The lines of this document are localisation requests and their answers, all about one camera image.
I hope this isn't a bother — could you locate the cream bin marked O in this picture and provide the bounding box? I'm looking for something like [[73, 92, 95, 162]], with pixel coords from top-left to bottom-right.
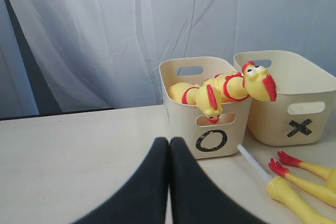
[[159, 56, 251, 159]]

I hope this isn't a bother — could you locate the whole yellow rubber chicken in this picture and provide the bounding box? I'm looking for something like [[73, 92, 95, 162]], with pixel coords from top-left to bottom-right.
[[202, 61, 277, 103], [168, 82, 223, 124]]

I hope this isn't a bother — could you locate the cream bin marked X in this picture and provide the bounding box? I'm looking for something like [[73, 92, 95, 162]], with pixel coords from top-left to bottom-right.
[[234, 50, 335, 146]]

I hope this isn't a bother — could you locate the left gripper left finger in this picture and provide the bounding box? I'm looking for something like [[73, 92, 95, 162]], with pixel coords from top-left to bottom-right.
[[75, 137, 170, 224]]

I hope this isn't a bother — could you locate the headless yellow chicken body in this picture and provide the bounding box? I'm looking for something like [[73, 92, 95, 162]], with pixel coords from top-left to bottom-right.
[[268, 151, 335, 208]]

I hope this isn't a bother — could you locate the white backdrop curtain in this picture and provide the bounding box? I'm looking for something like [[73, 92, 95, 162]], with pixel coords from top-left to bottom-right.
[[9, 0, 335, 112]]

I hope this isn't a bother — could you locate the dark panel behind curtain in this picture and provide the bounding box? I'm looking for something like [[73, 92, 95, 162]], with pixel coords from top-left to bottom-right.
[[4, 0, 115, 117]]

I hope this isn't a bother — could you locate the broken chicken head with tube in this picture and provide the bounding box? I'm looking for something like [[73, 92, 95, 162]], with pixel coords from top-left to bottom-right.
[[237, 144, 335, 223]]

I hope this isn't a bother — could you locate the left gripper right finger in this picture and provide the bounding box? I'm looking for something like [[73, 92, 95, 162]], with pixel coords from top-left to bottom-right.
[[170, 137, 265, 224]]

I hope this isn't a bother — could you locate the whole yellow rubber chicken top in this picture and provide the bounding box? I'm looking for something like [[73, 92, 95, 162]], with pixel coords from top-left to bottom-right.
[[168, 82, 223, 124]]

